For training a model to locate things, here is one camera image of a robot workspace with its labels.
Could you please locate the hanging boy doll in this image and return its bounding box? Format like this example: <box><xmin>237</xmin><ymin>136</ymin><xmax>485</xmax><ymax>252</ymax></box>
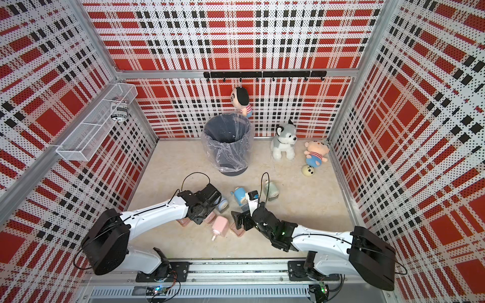
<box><xmin>231</xmin><ymin>87</ymin><xmax>253</xmax><ymax>118</ymax></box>

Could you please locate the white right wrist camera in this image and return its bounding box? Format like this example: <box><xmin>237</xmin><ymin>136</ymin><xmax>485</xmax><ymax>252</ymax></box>
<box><xmin>246</xmin><ymin>190</ymin><xmax>260</xmax><ymax>215</ymax></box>

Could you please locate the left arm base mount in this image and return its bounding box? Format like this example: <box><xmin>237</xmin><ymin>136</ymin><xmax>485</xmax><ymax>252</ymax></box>
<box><xmin>135</xmin><ymin>261</ymin><xmax>190</xmax><ymax>283</ymax></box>

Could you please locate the pink sharpener shavings tray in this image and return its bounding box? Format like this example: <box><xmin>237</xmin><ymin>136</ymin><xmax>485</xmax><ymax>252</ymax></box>
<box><xmin>229</xmin><ymin>222</ymin><xmax>246</xmax><ymax>237</ymax></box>

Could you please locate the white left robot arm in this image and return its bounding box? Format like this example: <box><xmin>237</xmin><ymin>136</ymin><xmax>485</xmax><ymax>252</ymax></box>
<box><xmin>81</xmin><ymin>183</ymin><xmax>222</xmax><ymax>280</ymax></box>

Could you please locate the dark grey trash bin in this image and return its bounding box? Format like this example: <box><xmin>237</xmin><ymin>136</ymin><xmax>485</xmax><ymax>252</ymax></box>
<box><xmin>202</xmin><ymin>113</ymin><xmax>255</xmax><ymax>178</ymax></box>

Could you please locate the cream round face ball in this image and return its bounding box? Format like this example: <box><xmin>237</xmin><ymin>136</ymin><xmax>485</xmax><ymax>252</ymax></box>
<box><xmin>301</xmin><ymin>165</ymin><xmax>315</xmax><ymax>177</ymax></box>

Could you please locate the small striped can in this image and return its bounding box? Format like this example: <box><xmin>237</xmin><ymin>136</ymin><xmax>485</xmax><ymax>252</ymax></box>
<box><xmin>111</xmin><ymin>97</ymin><xmax>129</xmax><ymax>122</ymax></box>

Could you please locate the black hook rail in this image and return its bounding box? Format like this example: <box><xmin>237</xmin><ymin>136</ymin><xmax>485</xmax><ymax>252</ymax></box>
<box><xmin>203</xmin><ymin>70</ymin><xmax>328</xmax><ymax>81</ymax></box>

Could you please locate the pink pencil sharpener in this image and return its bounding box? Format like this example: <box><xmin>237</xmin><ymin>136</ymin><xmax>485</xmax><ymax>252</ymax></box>
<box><xmin>204</xmin><ymin>212</ymin><xmax>217</xmax><ymax>224</ymax></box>
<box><xmin>212</xmin><ymin>216</ymin><xmax>229</xmax><ymax>241</ymax></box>
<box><xmin>177</xmin><ymin>218</ymin><xmax>191</xmax><ymax>227</ymax></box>

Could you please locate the aluminium front rail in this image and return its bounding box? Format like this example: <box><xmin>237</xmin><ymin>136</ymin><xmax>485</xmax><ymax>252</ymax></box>
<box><xmin>75</xmin><ymin>258</ymin><xmax>397</xmax><ymax>302</ymax></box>

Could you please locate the light blue pencil sharpener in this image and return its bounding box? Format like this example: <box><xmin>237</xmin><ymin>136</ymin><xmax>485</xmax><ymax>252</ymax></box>
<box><xmin>217</xmin><ymin>198</ymin><xmax>229</xmax><ymax>213</ymax></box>

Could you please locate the white wire mesh shelf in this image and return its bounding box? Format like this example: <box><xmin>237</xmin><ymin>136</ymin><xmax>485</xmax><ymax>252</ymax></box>
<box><xmin>56</xmin><ymin>83</ymin><xmax>138</xmax><ymax>162</ymax></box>

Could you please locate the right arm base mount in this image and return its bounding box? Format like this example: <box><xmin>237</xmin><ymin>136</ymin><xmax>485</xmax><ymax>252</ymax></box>
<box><xmin>287</xmin><ymin>261</ymin><xmax>340</xmax><ymax>282</ymax></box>

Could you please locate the grey white husky plush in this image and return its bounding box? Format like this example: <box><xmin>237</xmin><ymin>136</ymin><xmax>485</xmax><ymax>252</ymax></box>
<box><xmin>270</xmin><ymin>120</ymin><xmax>298</xmax><ymax>160</ymax></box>

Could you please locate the pink pig plush blue shirt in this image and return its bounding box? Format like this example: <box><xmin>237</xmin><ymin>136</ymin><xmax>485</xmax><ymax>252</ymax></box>
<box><xmin>304</xmin><ymin>141</ymin><xmax>330</xmax><ymax>168</ymax></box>

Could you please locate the bright blue pencil sharpener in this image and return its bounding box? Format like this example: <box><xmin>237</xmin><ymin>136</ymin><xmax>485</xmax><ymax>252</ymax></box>
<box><xmin>231</xmin><ymin>187</ymin><xmax>248</xmax><ymax>206</ymax></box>

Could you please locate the clear plastic bin liner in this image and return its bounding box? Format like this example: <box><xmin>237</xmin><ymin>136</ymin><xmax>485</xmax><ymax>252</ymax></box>
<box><xmin>200</xmin><ymin>112</ymin><xmax>255</xmax><ymax>174</ymax></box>

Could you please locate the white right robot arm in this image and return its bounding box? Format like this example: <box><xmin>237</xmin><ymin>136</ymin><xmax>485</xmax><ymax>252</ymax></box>
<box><xmin>231</xmin><ymin>203</ymin><xmax>397</xmax><ymax>291</ymax></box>

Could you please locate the green pencil sharpener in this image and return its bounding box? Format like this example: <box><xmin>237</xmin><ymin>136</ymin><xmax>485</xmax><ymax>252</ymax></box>
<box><xmin>263</xmin><ymin>181</ymin><xmax>280</xmax><ymax>201</ymax></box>

